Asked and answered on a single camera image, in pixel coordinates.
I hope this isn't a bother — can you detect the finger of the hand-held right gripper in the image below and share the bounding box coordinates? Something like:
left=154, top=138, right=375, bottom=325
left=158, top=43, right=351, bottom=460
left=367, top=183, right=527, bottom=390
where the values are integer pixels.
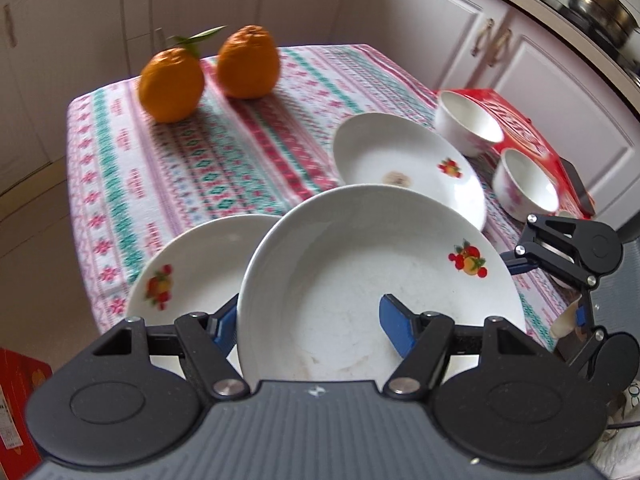
left=565, top=290, right=608, bottom=376
left=504, top=214, right=601, bottom=291

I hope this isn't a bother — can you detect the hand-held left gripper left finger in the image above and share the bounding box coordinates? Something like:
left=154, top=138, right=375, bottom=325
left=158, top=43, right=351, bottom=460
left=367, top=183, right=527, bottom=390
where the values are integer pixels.
left=92, top=294, right=251, bottom=401

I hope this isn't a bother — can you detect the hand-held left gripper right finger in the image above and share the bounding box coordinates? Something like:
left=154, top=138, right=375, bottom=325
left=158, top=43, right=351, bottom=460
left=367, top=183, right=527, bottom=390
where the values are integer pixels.
left=378, top=294, right=556, bottom=401

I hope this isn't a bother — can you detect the white plate with fruit print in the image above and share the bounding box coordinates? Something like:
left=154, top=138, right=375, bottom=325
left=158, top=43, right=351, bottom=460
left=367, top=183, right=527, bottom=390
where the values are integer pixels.
left=332, top=112, right=487, bottom=233
left=125, top=214, right=283, bottom=371
left=236, top=184, right=527, bottom=383

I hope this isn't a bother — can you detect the white bowl with pink flowers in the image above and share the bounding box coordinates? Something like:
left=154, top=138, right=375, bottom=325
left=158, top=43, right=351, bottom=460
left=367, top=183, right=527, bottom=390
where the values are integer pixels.
left=492, top=149, right=560, bottom=222
left=434, top=90, right=505, bottom=158

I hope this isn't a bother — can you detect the white bag with green print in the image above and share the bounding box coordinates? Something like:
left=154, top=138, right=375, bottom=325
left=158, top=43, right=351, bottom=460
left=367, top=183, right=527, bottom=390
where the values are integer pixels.
left=592, top=380, right=640, bottom=480

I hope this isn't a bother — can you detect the red printed carton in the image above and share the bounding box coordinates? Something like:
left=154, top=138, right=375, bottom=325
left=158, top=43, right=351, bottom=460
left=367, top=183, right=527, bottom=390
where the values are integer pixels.
left=435, top=87, right=598, bottom=218

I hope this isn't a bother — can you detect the red green patterned tablecloth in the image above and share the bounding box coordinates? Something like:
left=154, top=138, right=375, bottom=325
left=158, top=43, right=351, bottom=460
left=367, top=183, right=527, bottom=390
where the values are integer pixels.
left=66, top=44, right=581, bottom=356

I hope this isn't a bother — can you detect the red cardboard box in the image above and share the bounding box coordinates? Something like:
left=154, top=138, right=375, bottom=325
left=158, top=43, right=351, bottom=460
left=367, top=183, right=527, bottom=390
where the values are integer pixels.
left=0, top=347, right=53, bottom=480

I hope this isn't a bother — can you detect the orange with green leaf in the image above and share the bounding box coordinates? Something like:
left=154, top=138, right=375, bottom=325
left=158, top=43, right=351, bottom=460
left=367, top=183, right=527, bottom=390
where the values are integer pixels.
left=138, top=26, right=228, bottom=123

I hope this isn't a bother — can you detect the leafless orange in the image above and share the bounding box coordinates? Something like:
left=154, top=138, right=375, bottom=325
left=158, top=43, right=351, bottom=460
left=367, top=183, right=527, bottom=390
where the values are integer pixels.
left=216, top=25, right=281, bottom=100

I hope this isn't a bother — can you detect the steel cooking pot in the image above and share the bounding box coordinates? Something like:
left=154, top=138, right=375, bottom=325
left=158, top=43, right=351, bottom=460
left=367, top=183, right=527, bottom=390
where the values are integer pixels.
left=567, top=0, right=633, bottom=43

